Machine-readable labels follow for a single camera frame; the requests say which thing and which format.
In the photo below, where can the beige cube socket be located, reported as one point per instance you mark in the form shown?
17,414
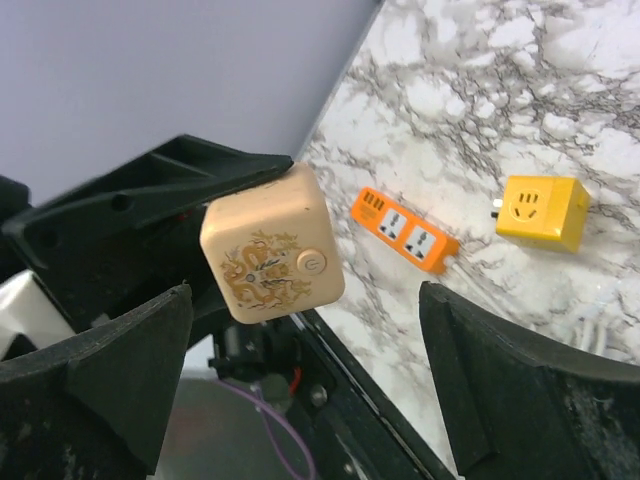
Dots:
271,248

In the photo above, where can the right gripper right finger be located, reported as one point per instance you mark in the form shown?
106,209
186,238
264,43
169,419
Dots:
519,405

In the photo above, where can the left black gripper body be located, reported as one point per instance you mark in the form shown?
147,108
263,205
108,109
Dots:
90,275

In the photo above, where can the yellow cube socket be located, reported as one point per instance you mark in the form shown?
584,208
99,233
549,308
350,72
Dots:
544,212

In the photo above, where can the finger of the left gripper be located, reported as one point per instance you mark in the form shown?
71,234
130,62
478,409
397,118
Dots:
181,173

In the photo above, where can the orange power strip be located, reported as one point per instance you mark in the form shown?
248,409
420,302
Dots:
418,241

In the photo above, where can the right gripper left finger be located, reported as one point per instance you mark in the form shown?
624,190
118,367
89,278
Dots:
97,405

